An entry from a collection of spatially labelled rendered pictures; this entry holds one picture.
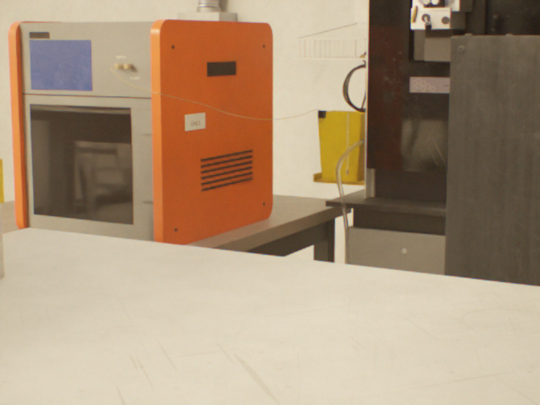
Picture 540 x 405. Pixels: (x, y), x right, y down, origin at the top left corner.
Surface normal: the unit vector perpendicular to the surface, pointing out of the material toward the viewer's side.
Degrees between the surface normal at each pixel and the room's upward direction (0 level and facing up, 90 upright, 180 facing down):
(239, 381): 0
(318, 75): 90
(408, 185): 90
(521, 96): 90
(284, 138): 90
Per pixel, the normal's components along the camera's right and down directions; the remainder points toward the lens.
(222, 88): 0.88, 0.07
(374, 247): -0.48, 0.14
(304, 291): 0.00, -0.99
